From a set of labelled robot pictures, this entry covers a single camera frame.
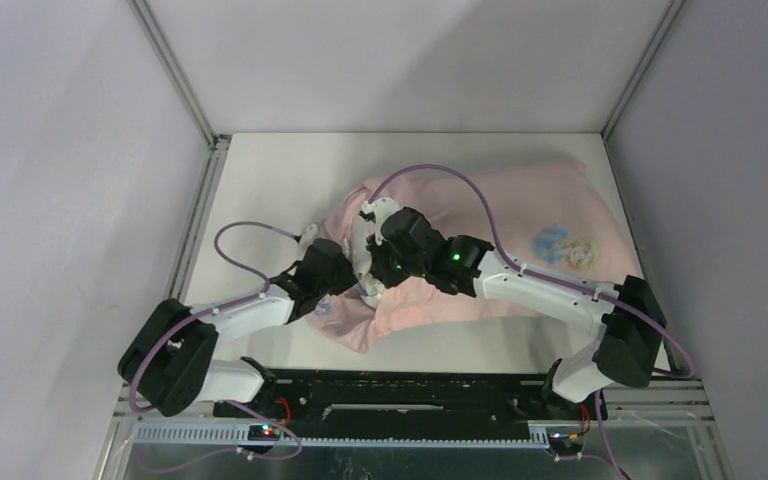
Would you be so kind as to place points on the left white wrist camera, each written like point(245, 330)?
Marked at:
point(308, 236)

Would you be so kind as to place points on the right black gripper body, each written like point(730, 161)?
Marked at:
point(391, 268)

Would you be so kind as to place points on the right aluminium frame post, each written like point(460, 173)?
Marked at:
point(655, 43)

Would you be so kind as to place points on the grey slotted cable duct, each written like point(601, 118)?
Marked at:
point(248, 434)

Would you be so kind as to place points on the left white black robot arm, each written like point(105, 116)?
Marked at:
point(172, 361)

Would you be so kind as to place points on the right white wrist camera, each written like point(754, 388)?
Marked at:
point(379, 210)

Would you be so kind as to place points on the aluminium frame post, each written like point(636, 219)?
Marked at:
point(655, 43)
point(148, 21)

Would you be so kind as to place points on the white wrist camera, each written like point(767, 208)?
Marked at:
point(379, 210)
point(308, 236)

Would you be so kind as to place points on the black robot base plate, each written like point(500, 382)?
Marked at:
point(374, 404)

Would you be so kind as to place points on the left aluminium frame post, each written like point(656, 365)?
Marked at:
point(148, 21)

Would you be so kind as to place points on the white pillow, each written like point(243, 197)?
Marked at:
point(369, 283)

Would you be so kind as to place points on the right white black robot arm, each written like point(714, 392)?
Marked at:
point(623, 321)

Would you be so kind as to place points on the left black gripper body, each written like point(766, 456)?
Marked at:
point(342, 279)

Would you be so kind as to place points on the pink and blue pillowcase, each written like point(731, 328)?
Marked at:
point(547, 214)

